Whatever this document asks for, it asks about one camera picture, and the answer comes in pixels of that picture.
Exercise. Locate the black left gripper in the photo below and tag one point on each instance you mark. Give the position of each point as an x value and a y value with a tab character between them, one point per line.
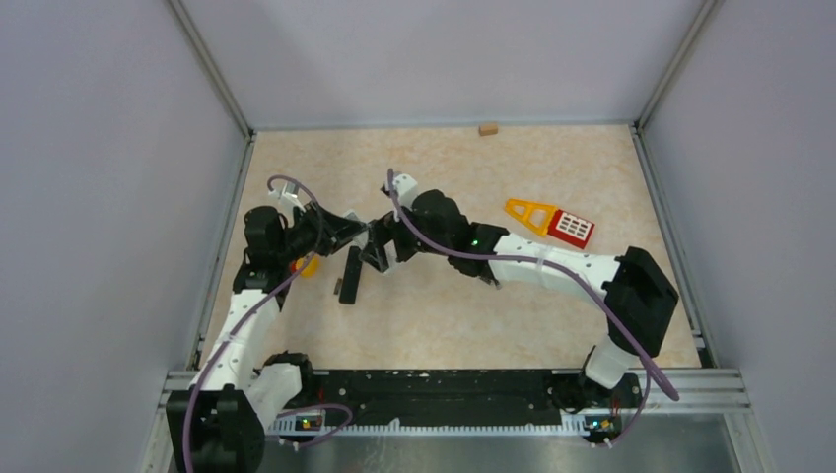
331	230

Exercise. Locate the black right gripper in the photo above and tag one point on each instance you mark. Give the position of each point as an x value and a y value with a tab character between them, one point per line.
389	228

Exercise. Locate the white remote control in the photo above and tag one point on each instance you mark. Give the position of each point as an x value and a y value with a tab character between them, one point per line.
356	219

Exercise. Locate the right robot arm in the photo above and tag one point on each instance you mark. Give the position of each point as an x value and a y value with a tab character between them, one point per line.
635	296

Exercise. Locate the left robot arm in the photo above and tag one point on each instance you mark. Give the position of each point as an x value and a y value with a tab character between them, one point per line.
251	326

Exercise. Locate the black remote control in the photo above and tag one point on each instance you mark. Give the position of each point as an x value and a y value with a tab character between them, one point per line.
351	277

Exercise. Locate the red and yellow toy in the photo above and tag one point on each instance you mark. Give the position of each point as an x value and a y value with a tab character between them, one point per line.
306	266

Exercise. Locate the small wooden block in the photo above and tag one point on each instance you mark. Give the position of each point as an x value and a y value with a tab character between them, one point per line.
487	129

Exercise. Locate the red toy window block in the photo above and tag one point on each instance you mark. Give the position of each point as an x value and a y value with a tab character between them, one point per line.
570	228

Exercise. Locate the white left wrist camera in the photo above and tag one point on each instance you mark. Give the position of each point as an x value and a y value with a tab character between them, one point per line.
287	197

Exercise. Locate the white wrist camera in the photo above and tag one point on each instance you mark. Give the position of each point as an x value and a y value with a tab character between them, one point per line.
287	197
407	189

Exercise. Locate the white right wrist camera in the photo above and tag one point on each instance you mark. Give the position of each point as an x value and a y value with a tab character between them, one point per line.
407	189

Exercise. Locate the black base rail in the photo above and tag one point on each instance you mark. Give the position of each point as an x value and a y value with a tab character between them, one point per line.
465	398

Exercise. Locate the aluminium frame rail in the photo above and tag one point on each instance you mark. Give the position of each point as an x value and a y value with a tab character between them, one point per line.
701	392

